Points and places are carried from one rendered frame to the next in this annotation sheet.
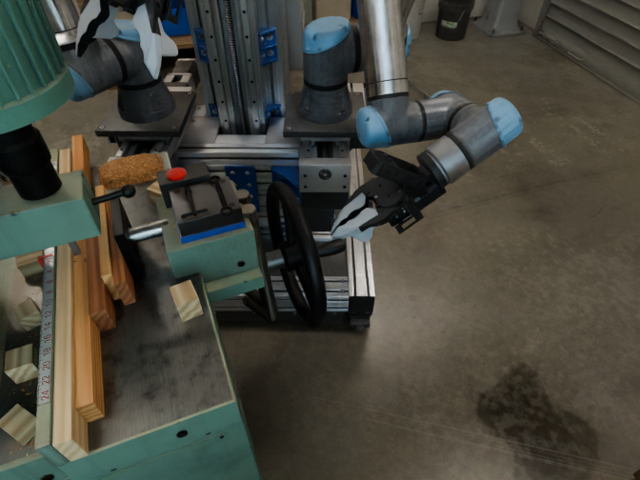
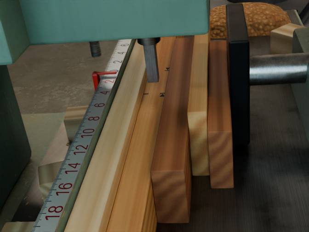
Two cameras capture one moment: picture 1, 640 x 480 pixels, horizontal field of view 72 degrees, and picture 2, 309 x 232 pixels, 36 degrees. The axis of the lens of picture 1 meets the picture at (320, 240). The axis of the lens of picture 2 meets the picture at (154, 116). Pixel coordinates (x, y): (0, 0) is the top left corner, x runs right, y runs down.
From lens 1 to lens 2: 0.39 m
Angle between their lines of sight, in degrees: 29
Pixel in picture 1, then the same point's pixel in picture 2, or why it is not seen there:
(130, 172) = not seen: hidden behind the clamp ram
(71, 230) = (163, 7)
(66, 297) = (118, 134)
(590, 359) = not seen: outside the picture
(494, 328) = not seen: outside the picture
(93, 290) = (167, 136)
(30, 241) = (91, 15)
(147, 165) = (270, 13)
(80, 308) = (137, 159)
